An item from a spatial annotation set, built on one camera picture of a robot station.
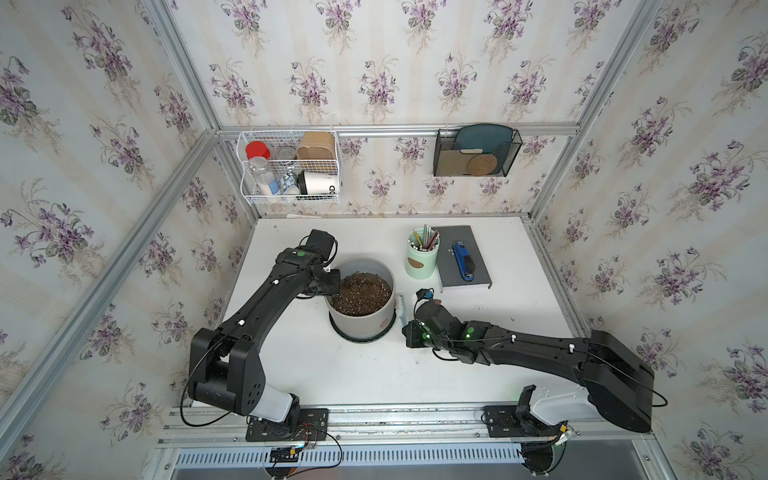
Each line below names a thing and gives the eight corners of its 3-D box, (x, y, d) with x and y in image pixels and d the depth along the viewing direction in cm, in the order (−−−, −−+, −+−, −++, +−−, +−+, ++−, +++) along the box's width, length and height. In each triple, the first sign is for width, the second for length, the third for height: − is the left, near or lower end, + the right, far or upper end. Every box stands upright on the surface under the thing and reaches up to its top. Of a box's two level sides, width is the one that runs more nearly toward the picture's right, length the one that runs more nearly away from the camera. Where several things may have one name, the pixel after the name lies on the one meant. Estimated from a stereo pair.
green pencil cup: (406, 281, 104) (409, 250, 91) (405, 258, 110) (408, 226, 97) (434, 281, 104) (442, 250, 91) (431, 258, 110) (438, 226, 97)
